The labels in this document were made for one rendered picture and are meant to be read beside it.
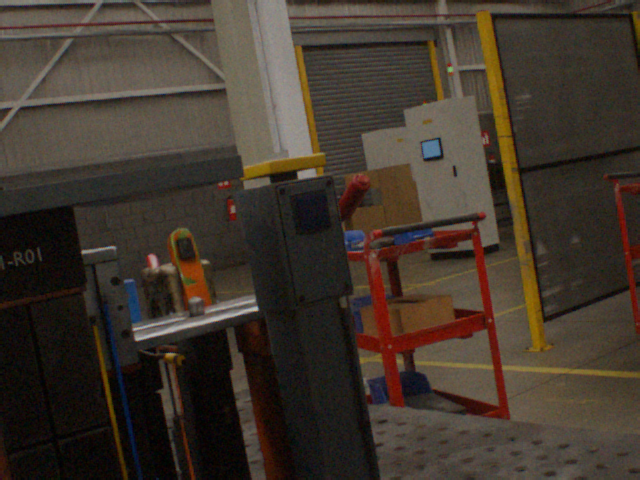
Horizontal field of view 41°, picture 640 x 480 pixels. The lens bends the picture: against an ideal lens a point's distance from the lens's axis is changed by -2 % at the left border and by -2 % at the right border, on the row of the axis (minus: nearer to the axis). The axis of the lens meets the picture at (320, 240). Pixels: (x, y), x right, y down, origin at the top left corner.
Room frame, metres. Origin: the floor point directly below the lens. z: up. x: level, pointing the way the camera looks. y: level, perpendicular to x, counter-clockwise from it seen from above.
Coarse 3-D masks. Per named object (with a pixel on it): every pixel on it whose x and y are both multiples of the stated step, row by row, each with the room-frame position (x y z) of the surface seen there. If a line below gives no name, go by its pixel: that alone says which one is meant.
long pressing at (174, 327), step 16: (224, 304) 1.18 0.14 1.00; (240, 304) 1.16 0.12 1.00; (256, 304) 1.11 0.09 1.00; (160, 320) 1.12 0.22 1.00; (176, 320) 1.11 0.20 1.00; (192, 320) 1.06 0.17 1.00; (208, 320) 1.01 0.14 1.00; (224, 320) 1.02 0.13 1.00; (240, 320) 1.03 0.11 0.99; (256, 320) 1.05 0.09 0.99; (144, 336) 0.97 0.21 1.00; (160, 336) 0.98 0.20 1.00; (176, 336) 0.99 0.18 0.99; (192, 336) 1.00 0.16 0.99
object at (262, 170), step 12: (300, 156) 0.78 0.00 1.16; (312, 156) 0.79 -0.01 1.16; (324, 156) 0.79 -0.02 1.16; (252, 168) 0.79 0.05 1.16; (264, 168) 0.77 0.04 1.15; (276, 168) 0.77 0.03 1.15; (288, 168) 0.77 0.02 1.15; (300, 168) 0.78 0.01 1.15; (312, 168) 0.81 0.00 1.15; (276, 180) 0.79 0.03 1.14; (288, 180) 0.79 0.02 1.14
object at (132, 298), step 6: (126, 282) 2.96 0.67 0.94; (132, 282) 2.98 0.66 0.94; (126, 288) 2.96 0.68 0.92; (132, 288) 2.98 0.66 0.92; (132, 294) 2.97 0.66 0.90; (132, 300) 2.97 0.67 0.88; (132, 306) 2.97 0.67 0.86; (138, 306) 2.98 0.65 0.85; (132, 312) 2.97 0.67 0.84; (138, 312) 2.98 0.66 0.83; (132, 318) 2.96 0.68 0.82; (138, 318) 2.98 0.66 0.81
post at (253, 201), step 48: (240, 192) 0.80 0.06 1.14; (288, 192) 0.76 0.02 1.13; (288, 240) 0.76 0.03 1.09; (336, 240) 0.79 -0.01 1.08; (288, 288) 0.76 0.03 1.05; (336, 288) 0.78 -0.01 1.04; (288, 336) 0.78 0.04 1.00; (336, 336) 0.78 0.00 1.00; (288, 384) 0.80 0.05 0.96; (336, 384) 0.78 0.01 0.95; (288, 432) 0.81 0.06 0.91; (336, 432) 0.77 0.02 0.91
